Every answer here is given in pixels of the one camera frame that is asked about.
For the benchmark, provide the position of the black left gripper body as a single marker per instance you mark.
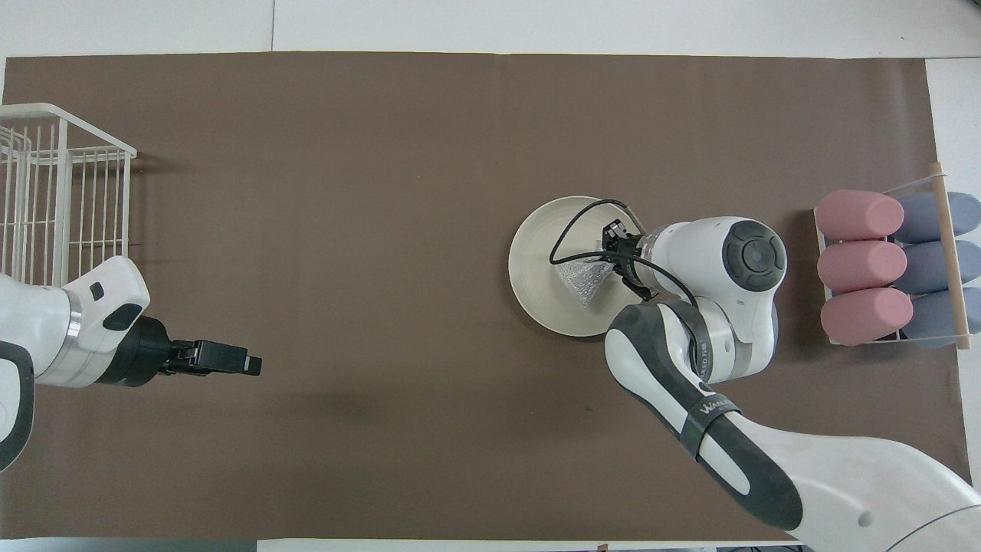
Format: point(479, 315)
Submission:
point(138, 353)

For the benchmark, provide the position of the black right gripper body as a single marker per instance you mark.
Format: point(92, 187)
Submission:
point(622, 249)

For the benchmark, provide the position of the crinkly transparent plastic bag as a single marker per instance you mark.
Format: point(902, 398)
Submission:
point(584, 282)

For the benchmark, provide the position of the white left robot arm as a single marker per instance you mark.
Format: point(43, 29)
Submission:
point(84, 322)

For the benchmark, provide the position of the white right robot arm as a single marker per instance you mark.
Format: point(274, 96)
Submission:
point(766, 460)

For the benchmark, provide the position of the cream round plate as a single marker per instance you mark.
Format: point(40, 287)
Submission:
point(536, 291)

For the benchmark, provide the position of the brown table mat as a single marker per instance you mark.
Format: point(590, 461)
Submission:
point(383, 230)

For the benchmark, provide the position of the pink plastic cup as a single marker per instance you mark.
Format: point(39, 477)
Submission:
point(866, 316)
point(858, 215)
point(862, 266)

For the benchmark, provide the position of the blue plastic cup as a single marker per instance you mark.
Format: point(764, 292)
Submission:
point(923, 217)
point(931, 318)
point(927, 267)

